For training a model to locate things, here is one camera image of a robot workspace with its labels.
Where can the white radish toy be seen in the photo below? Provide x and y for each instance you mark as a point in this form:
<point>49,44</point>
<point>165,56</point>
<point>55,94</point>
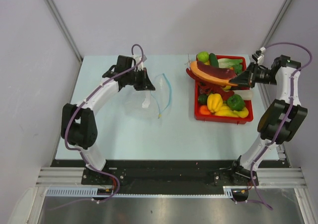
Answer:
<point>245,94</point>

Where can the papaya slice toy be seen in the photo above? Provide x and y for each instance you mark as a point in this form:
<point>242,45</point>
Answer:
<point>219,76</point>

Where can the grey cable duct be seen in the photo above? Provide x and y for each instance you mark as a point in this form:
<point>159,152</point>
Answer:
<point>138,191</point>

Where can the dark green lime toy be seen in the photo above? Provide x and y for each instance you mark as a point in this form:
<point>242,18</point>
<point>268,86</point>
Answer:
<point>202,99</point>

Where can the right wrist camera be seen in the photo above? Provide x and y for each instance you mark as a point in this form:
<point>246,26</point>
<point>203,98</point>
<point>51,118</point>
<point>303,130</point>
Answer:
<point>258,56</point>

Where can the red lobster toy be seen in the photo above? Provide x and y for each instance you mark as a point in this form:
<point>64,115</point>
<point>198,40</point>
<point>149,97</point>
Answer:
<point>208,88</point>

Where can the green lettuce toy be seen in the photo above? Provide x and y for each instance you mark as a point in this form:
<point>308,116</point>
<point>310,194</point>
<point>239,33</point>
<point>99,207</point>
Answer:
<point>235,64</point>

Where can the clear blue zip bag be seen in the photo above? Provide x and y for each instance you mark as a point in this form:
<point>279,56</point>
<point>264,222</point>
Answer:
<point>150,104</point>

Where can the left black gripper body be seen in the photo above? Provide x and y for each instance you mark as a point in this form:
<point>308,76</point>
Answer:
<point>135,79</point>

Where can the red plastic tray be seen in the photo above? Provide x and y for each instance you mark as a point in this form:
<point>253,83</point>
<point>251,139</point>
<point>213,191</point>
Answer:
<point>223,119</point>

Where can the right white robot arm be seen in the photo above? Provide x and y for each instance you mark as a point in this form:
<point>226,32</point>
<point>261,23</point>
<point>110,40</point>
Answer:
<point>280,121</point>

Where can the dark green cucumber toy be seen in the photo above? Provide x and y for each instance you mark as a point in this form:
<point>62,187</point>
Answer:
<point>213,60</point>

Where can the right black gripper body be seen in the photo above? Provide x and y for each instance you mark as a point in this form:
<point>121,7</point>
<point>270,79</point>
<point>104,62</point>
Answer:
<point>253,68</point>

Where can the yellow banana bunch toy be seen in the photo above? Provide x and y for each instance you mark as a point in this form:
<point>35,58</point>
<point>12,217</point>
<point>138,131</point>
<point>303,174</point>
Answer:
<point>227,112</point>

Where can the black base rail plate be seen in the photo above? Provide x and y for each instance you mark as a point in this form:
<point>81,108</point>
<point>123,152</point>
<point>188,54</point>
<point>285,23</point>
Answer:
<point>175,173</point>

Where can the light green apple toy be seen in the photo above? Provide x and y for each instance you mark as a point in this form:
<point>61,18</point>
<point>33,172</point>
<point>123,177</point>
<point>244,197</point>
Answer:
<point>203,56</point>

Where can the green bell pepper toy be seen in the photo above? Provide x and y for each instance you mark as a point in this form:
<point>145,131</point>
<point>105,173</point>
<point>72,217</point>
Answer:
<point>236,102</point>

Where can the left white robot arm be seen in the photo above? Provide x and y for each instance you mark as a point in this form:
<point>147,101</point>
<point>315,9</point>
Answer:
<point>79,128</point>

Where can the orange tangerine toy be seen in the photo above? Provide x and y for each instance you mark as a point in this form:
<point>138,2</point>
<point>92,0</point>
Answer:
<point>203,110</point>

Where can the yellow bell pepper toy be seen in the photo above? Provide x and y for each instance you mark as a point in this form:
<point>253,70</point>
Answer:
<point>214,102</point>

